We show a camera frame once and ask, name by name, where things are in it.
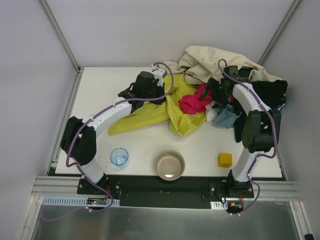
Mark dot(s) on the white cable duct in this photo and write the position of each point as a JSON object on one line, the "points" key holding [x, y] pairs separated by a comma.
{"points": [[72, 201], [217, 205]]}

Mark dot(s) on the clear blue plastic cup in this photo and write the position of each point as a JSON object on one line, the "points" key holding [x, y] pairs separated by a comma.
{"points": [[119, 157]]}

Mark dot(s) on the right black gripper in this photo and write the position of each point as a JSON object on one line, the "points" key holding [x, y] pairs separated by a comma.
{"points": [[218, 86]]}

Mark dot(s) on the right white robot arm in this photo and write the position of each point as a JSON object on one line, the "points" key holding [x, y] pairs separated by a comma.
{"points": [[260, 133]]}

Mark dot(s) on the blue white patterned cloth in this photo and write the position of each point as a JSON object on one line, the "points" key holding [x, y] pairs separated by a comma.
{"points": [[279, 107]]}

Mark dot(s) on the beige ceramic bowl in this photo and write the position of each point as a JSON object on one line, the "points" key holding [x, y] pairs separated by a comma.
{"points": [[169, 165]]}

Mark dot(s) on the light blue cloth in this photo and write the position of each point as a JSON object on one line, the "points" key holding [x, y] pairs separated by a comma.
{"points": [[226, 117]]}

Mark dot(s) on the yellow-green cloth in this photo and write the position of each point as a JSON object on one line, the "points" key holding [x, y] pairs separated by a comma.
{"points": [[150, 113]]}

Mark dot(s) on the beige cloth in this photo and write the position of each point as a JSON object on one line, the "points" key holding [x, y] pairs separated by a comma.
{"points": [[199, 63]]}

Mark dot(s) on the left white cable duct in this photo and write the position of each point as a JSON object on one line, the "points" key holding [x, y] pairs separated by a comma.
{"points": [[72, 201]]}

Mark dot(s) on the yellow cube block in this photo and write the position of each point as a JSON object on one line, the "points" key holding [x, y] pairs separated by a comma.
{"points": [[225, 160]]}

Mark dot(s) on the right white cable duct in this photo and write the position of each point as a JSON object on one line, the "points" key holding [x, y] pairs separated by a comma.
{"points": [[217, 205]]}

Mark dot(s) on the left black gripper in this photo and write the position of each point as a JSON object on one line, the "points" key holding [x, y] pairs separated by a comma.
{"points": [[155, 88]]}

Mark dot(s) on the pink red cloth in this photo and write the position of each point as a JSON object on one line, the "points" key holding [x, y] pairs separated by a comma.
{"points": [[194, 103]]}

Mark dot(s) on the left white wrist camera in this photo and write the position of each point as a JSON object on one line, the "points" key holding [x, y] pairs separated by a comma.
{"points": [[159, 74]]}

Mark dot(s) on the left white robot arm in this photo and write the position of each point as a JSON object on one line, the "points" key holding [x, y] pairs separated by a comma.
{"points": [[79, 140]]}

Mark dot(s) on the right aluminium frame post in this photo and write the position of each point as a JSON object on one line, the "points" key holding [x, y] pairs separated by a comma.
{"points": [[295, 4]]}

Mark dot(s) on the black cloth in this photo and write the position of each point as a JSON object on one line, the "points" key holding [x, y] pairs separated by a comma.
{"points": [[272, 93]]}

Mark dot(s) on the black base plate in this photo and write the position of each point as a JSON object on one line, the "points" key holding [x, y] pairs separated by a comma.
{"points": [[187, 192]]}

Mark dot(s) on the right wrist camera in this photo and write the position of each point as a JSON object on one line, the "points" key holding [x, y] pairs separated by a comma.
{"points": [[232, 71]]}

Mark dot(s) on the aluminium frame post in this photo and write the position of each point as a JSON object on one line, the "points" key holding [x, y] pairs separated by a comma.
{"points": [[59, 34], [295, 4]]}

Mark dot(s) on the left aluminium frame post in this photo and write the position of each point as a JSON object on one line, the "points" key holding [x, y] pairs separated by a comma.
{"points": [[59, 34]]}

